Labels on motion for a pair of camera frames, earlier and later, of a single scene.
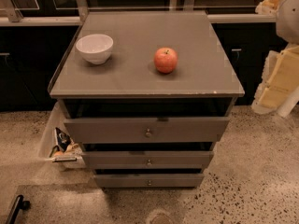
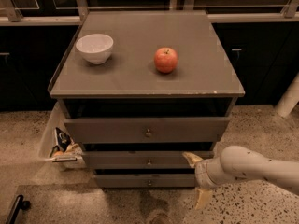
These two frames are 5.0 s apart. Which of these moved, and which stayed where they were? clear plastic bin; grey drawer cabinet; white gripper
Moved: white gripper
Stayed: grey drawer cabinet; clear plastic bin
